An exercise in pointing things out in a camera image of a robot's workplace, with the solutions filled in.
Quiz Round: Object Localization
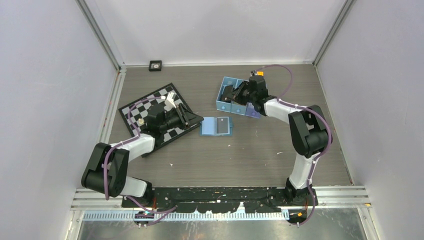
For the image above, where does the blue three-compartment organizer tray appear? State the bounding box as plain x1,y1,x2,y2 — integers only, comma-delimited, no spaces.
215,76,261,119

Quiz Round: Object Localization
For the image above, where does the small black square device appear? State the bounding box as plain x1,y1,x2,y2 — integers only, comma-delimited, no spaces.
148,60,163,72

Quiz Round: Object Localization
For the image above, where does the black credit card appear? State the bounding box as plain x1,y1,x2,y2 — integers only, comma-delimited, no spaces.
216,116,231,135

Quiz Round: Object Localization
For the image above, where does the light blue card holder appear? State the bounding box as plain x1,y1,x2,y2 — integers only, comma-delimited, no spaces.
199,116,233,137

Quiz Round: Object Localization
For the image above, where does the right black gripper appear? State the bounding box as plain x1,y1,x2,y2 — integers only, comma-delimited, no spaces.
227,80,257,106

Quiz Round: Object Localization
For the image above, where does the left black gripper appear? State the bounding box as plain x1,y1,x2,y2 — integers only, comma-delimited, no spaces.
159,103,203,133

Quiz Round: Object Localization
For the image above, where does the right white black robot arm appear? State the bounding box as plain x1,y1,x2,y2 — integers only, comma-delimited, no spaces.
220,75,333,205

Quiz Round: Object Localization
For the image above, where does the black white chessboard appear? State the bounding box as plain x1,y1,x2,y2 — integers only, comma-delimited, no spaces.
118,83,201,152

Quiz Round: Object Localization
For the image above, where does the black card in tray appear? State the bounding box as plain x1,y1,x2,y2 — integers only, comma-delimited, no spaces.
219,85,235,103

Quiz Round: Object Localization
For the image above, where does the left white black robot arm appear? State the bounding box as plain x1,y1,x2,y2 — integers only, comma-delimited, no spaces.
81,103,204,207

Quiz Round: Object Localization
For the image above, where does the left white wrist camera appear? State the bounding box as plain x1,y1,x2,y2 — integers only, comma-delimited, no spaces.
160,92,177,109

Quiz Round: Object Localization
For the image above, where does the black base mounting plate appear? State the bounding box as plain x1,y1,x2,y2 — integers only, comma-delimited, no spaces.
121,186,318,214

